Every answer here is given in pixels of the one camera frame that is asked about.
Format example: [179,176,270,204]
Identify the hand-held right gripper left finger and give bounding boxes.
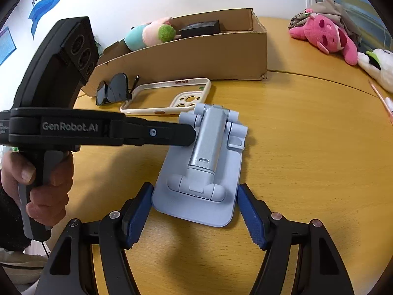
[40,182,154,295]

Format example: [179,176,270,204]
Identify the cream phone case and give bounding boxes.
[120,78,212,116]

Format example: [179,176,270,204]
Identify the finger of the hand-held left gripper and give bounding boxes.
[111,118,197,147]

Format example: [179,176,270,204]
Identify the blue ribbon wall poster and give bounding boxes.
[29,0,76,39]

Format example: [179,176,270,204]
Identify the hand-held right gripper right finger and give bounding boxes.
[236,183,355,295]

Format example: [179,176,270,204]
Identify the person's left hand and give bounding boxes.
[0,152,70,228]

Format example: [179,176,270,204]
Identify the beige cloth bag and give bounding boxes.
[289,0,364,44]

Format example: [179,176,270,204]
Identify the white shoe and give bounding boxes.
[0,247,50,285]

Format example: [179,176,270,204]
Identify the pink pig plush toy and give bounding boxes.
[124,16,182,51]

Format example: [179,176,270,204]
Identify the magenta plush toy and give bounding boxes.
[289,8,359,66]

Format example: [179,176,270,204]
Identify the black sunglasses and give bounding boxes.
[96,73,140,106]

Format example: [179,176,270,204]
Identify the pink pen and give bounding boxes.
[368,80,393,114]

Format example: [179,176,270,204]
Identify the light blue phone stand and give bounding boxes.
[152,103,249,228]

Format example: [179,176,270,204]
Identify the blue framed wall notice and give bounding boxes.
[0,26,16,66]

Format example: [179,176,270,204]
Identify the small black box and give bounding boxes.
[179,20,222,39]

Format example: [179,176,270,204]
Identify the wooden desktop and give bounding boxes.
[72,15,393,295]

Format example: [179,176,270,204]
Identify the white plush toy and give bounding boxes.
[358,48,393,94]

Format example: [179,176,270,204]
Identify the brown cardboard box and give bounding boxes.
[80,8,268,97]

